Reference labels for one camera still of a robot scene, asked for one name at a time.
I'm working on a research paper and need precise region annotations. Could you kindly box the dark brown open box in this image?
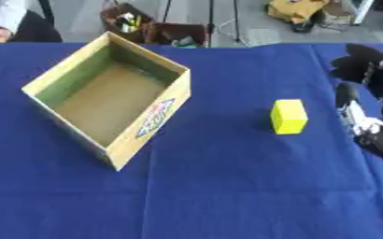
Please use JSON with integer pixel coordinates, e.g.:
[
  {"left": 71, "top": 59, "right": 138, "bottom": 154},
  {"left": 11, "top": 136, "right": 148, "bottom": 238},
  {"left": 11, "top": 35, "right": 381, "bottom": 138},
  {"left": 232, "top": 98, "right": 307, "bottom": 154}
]
[{"left": 142, "top": 21, "right": 210, "bottom": 49}]

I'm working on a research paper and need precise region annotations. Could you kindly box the tan cardboard box green inside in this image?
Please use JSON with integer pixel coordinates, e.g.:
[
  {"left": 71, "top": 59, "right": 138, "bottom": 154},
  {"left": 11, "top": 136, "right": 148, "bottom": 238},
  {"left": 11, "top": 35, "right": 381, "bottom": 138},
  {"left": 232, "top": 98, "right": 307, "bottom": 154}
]
[{"left": 20, "top": 31, "right": 193, "bottom": 172}]

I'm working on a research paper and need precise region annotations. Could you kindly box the brown box with small items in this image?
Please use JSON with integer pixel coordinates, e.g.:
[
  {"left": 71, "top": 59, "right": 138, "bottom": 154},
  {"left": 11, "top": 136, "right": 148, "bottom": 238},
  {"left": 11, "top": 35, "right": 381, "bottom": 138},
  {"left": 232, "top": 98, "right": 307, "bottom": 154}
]
[{"left": 98, "top": 2, "right": 158, "bottom": 44}]

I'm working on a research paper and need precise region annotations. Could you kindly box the yellow rectangular block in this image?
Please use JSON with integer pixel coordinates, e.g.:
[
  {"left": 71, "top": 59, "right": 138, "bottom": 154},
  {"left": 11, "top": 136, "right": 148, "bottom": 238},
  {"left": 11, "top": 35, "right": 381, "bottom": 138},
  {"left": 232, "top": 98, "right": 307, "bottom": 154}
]
[{"left": 268, "top": 99, "right": 309, "bottom": 135}]

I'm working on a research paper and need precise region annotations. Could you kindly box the yellow bag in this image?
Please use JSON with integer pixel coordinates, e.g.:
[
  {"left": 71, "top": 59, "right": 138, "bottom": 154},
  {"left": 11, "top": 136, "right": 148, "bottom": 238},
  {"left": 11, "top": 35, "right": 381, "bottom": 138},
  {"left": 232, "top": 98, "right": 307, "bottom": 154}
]
[{"left": 264, "top": 0, "right": 331, "bottom": 34}]

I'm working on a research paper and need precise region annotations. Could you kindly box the black tripod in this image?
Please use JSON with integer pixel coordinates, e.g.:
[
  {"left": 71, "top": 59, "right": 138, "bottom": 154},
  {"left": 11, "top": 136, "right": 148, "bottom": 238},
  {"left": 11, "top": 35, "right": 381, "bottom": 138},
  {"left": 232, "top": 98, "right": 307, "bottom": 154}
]
[{"left": 160, "top": 0, "right": 244, "bottom": 49}]

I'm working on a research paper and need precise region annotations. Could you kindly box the person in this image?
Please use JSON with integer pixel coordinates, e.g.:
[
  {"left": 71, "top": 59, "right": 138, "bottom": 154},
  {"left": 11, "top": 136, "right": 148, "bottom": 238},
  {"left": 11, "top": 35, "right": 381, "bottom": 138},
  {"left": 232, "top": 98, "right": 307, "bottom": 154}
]
[{"left": 0, "top": 0, "right": 64, "bottom": 44}]

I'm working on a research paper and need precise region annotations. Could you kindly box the person's hand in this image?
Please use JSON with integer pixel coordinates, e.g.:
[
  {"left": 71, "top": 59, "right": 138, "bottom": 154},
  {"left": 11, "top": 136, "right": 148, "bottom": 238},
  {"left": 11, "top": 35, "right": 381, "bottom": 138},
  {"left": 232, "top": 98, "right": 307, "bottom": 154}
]
[{"left": 0, "top": 27, "right": 15, "bottom": 43}]

